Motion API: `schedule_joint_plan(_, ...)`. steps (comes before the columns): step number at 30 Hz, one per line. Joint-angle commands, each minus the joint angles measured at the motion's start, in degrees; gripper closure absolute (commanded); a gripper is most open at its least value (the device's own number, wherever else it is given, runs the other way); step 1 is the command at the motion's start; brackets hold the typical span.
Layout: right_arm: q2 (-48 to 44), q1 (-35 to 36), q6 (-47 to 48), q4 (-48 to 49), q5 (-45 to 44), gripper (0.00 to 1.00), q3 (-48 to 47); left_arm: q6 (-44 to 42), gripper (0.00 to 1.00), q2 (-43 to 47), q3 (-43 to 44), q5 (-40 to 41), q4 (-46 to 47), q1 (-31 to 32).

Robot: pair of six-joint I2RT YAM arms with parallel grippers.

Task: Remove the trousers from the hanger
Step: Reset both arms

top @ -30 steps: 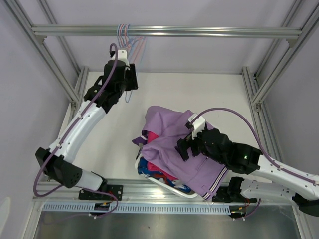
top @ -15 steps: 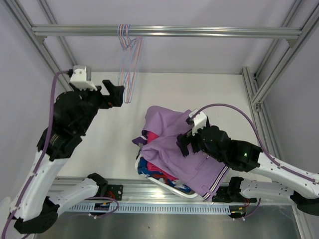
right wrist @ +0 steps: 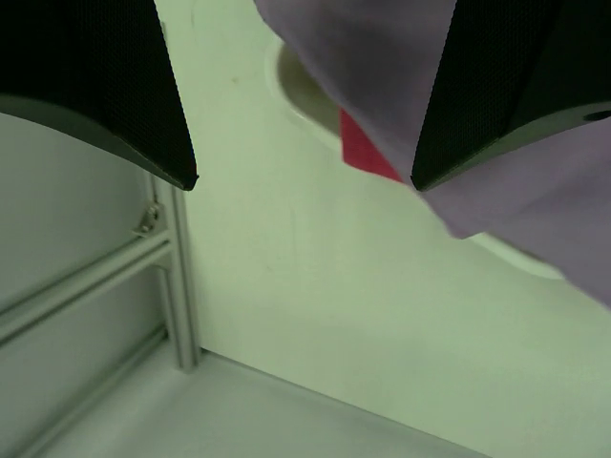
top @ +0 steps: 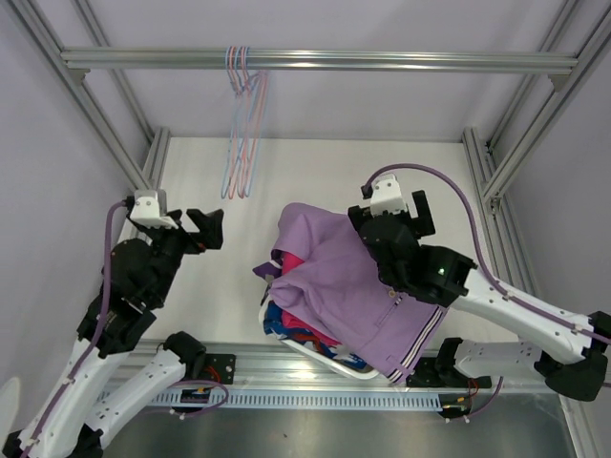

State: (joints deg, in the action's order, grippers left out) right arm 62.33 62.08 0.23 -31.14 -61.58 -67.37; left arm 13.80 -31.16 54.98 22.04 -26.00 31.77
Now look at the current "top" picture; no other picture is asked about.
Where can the purple camouflage trousers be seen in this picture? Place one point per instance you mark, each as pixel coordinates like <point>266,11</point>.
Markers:
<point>268,271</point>

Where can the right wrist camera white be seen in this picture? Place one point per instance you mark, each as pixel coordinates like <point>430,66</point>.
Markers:
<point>385,196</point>

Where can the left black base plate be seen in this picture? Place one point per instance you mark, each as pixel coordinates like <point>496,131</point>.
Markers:
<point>220,368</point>

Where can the white plastic basket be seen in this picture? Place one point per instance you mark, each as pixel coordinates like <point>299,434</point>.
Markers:
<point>368,373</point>

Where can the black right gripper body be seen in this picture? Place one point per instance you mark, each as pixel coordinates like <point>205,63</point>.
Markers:
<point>422,225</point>

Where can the aluminium hanging rail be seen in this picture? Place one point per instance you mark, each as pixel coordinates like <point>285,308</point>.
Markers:
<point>251,59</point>

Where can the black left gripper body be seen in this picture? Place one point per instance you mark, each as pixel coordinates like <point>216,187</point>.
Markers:
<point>180,240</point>

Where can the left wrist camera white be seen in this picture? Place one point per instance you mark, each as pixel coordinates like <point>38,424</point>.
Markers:
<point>148,208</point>

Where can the left aluminium frame post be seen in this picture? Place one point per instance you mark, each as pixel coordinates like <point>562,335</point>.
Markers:
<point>29,16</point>

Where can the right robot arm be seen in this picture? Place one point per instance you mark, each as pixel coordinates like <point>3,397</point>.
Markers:
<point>565,351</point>

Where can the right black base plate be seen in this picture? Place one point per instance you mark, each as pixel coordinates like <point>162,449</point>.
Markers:
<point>436,372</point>

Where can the front aluminium rail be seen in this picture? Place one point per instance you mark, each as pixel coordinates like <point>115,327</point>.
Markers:
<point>276,367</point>

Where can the right aluminium frame post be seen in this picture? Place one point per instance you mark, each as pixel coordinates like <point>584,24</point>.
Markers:
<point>535,107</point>

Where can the aluminium frame post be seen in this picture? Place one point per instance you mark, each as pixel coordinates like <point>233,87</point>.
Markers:
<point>29,16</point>
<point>535,107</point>

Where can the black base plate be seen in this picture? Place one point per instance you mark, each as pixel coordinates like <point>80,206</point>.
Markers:
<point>220,368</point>
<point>436,372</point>

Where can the lilac purple trousers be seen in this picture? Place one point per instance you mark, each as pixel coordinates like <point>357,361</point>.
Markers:
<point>389,330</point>

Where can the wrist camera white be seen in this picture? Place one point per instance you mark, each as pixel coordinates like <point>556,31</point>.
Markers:
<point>385,196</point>
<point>148,208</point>

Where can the slotted cable duct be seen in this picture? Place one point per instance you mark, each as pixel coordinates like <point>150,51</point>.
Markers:
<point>290,399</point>

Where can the blue white patterned trousers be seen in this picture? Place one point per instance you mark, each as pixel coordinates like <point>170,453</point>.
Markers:
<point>285,327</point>

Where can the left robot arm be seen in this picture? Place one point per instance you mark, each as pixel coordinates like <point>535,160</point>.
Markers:
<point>137,276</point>

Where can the magenta trousers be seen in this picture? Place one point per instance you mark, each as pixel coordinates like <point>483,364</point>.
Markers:
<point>302,307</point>

